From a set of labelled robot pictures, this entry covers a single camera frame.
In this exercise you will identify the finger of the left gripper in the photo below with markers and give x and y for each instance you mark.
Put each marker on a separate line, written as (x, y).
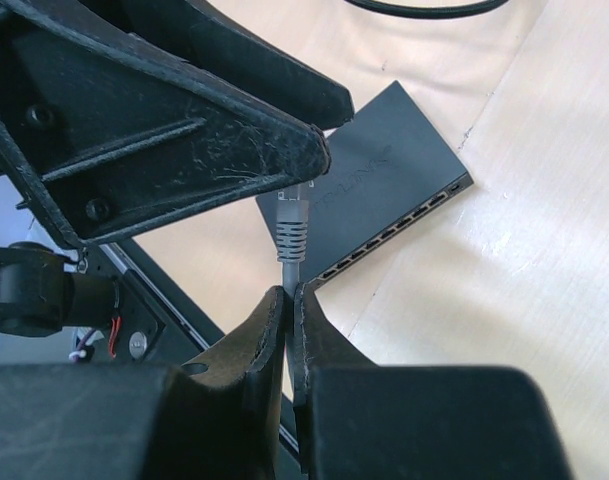
(201, 34)
(106, 136)

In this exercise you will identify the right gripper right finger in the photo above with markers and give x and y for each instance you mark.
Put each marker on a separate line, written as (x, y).
(359, 420)

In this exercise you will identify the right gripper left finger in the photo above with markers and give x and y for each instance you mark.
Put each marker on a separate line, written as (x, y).
(93, 421)

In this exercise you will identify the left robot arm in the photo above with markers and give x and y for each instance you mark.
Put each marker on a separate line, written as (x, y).
(38, 297)

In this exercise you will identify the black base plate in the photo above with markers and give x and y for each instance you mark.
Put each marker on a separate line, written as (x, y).
(159, 310)

